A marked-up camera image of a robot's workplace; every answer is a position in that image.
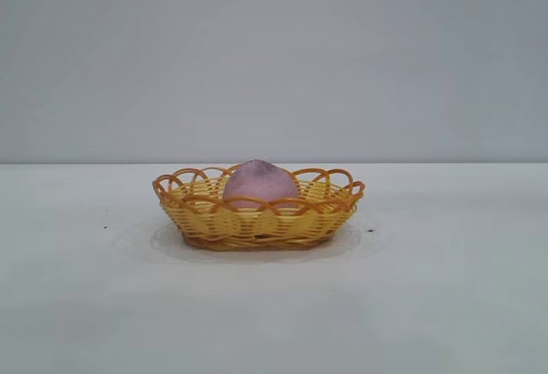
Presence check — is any yellow woven plastic basket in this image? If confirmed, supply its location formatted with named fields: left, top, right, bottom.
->
left=152, top=163, right=366, bottom=252

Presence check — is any pink peach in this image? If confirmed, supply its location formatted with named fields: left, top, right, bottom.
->
left=222, top=158, right=300, bottom=211

